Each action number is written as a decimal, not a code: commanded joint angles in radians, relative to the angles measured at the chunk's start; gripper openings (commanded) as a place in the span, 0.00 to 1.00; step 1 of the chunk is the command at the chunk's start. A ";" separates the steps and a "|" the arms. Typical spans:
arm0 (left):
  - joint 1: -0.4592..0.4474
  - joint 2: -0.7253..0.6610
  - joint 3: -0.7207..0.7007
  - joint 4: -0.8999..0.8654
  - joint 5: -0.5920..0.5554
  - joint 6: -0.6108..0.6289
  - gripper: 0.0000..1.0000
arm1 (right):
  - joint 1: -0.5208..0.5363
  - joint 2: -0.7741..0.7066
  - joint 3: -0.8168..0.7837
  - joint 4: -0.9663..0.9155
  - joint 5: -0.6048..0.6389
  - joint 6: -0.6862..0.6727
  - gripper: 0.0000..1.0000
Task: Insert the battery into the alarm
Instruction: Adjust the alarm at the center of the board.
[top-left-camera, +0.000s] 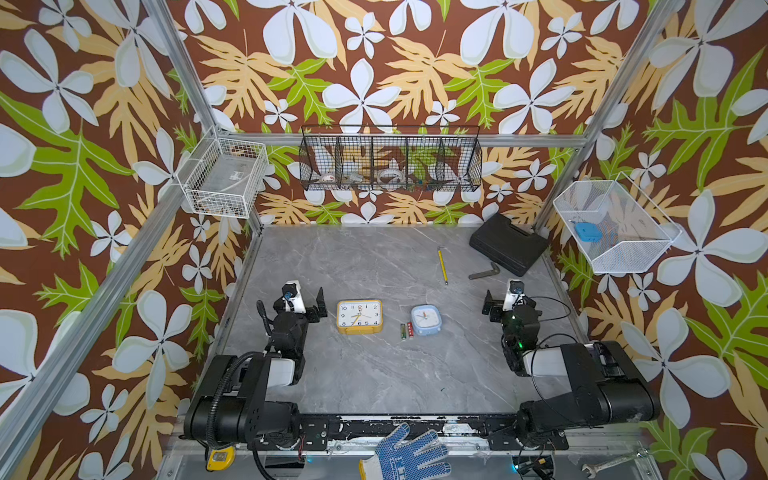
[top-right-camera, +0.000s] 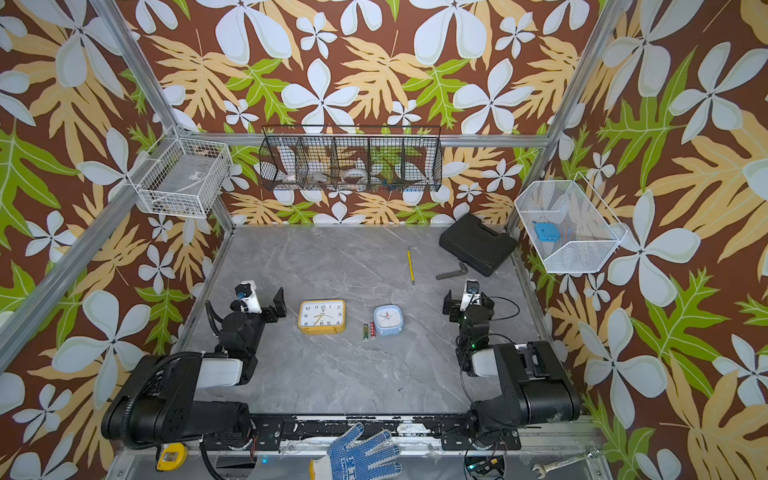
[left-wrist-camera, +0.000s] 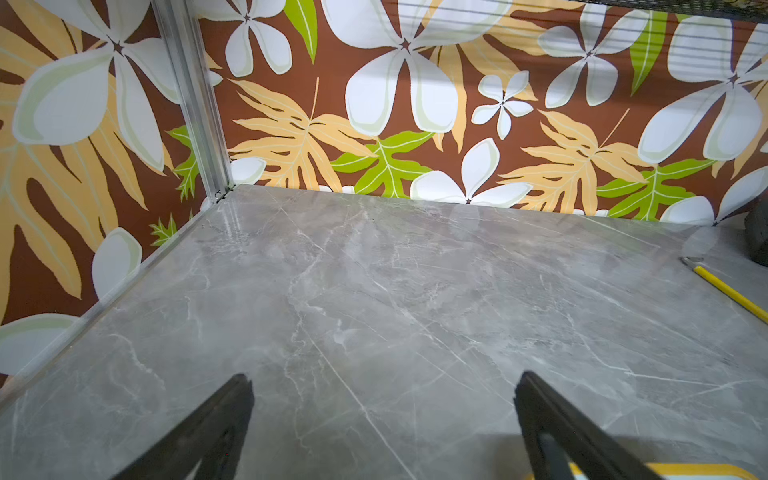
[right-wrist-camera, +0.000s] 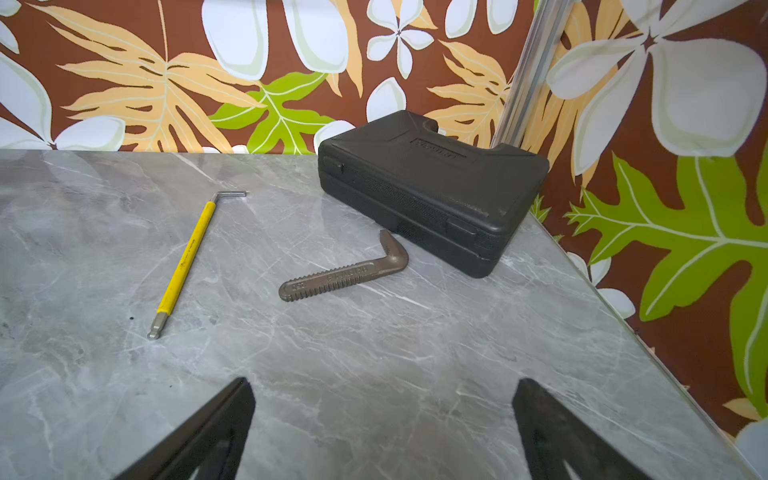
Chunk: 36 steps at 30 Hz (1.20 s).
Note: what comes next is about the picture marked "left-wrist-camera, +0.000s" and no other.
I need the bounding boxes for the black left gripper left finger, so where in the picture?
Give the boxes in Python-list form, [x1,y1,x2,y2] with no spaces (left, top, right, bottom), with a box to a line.
[115,373,255,479]

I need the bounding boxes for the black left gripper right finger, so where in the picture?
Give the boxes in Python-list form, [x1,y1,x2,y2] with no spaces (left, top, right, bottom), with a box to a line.
[514,371,660,479]

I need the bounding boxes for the black plastic tool case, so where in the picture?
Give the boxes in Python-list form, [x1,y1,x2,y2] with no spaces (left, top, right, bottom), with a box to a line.
[745,199,768,267]

